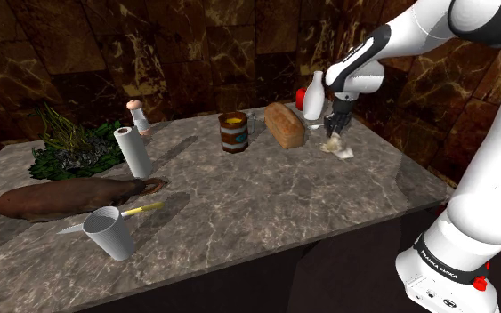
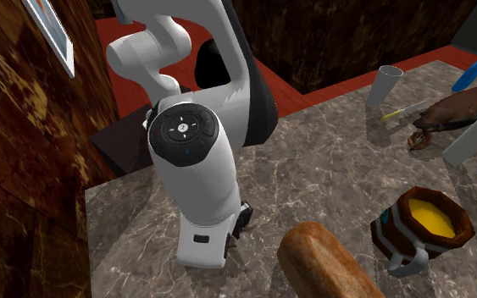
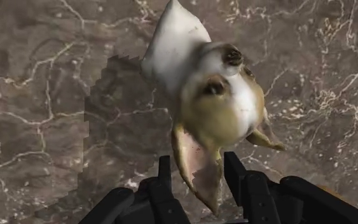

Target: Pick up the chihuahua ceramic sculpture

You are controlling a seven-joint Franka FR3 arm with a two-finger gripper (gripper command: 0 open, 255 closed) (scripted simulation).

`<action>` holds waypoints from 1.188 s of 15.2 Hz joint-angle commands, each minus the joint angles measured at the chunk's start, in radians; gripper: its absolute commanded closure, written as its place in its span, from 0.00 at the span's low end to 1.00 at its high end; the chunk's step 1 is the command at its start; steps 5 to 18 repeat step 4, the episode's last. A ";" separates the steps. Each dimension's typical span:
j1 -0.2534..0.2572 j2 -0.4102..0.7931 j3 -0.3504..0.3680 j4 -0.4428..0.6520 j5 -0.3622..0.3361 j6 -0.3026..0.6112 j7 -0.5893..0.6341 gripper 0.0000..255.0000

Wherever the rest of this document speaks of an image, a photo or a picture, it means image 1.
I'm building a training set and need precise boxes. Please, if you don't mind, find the white bottle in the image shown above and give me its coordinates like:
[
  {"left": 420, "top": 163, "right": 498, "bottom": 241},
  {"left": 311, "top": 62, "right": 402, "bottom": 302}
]
[{"left": 303, "top": 70, "right": 327, "bottom": 122}]

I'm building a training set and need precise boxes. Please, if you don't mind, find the crumpled white cloth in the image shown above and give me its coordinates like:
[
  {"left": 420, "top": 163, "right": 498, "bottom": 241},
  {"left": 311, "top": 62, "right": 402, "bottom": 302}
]
[{"left": 319, "top": 132, "right": 355, "bottom": 161}]

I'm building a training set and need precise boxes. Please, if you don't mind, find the red cup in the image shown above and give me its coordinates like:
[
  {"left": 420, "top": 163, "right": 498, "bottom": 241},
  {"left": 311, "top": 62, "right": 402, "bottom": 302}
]
[{"left": 295, "top": 87, "right": 308, "bottom": 112}]

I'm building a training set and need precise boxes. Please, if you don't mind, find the brown bread loaf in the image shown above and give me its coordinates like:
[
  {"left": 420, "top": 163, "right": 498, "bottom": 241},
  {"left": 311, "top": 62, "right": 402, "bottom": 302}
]
[{"left": 263, "top": 101, "right": 307, "bottom": 149}]

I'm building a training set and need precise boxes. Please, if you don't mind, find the brown and blue beer mug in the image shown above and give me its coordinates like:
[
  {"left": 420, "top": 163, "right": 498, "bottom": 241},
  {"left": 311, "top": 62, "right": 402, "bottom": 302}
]
[{"left": 218, "top": 111, "right": 257, "bottom": 154}]

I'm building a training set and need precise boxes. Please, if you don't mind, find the small bald figure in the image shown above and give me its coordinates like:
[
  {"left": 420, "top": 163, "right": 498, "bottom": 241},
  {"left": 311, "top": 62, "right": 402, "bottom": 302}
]
[{"left": 125, "top": 99, "right": 152, "bottom": 137}]

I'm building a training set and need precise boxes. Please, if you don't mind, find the white paper towel roll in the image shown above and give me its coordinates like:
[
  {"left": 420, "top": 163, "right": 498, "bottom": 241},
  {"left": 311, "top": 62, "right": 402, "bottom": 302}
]
[{"left": 113, "top": 126, "right": 154, "bottom": 180}]

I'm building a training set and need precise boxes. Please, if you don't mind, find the white ribbed cup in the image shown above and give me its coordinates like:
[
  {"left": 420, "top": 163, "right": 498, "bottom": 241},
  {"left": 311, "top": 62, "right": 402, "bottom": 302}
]
[{"left": 82, "top": 205, "right": 136, "bottom": 261}]

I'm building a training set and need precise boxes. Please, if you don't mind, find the green leafy plant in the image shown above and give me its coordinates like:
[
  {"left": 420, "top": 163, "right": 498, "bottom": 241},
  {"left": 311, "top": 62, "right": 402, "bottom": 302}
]
[{"left": 28, "top": 101, "right": 125, "bottom": 181}]

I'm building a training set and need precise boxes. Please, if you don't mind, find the brown platypus figure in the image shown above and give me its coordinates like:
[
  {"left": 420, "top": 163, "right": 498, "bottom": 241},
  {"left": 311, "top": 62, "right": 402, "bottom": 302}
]
[{"left": 0, "top": 177, "right": 167, "bottom": 237}]

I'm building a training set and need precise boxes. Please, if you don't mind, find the yellow handled knife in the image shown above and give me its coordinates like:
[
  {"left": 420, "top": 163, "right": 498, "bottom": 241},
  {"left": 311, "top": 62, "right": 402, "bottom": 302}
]
[{"left": 56, "top": 201, "right": 165, "bottom": 236}]

